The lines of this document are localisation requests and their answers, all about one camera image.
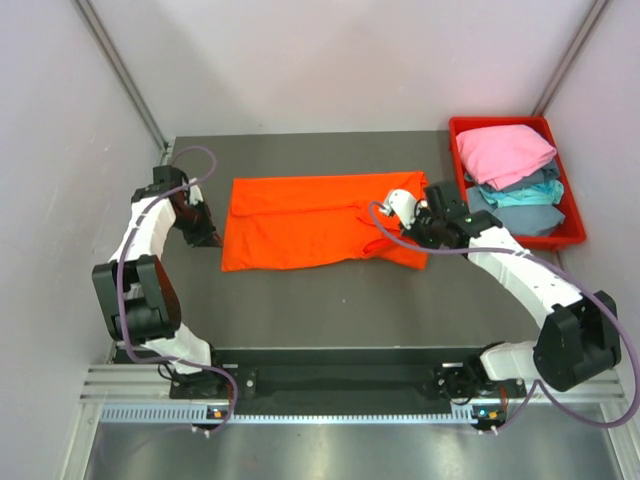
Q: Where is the orange t-shirt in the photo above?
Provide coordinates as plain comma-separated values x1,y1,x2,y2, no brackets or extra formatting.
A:
221,171,428,273

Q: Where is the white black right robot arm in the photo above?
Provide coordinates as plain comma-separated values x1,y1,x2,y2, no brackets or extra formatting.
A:
381,182,621,396

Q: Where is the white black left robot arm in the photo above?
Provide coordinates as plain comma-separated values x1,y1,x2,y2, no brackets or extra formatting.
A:
91,166,227,397

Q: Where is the blue-grey folded t-shirt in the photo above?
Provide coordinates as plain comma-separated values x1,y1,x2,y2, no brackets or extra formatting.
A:
466,187,565,237

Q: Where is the pink folded t-shirt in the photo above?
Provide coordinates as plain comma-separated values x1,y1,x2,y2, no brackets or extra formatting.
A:
455,124,557,191

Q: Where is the teal folded t-shirt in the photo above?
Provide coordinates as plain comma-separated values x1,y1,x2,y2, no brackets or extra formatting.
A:
479,180,565,208

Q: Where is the grey-blue folded t-shirt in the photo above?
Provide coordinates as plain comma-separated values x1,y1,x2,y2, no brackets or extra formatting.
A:
481,160,560,192

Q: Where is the red plastic bin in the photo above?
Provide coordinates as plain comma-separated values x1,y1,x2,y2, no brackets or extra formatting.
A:
448,116,586,252

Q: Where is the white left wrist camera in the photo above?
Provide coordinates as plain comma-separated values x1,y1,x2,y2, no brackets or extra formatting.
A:
188,185,204,205

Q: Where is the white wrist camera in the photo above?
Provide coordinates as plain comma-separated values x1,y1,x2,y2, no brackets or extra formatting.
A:
188,185,204,205
378,189,419,230

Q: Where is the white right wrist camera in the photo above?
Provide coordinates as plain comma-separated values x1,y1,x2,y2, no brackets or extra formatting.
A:
378,189,419,230

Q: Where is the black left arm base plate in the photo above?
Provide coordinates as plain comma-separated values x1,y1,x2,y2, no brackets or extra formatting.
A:
169,368,258,400

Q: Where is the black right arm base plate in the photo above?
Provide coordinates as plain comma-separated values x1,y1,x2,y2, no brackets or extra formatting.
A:
433,363,527,405

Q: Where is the aluminium frame rail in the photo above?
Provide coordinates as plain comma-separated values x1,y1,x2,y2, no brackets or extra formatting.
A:
79,360,627,404

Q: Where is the grey slotted cable duct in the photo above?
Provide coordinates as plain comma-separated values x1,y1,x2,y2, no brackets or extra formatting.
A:
100,404,500,425

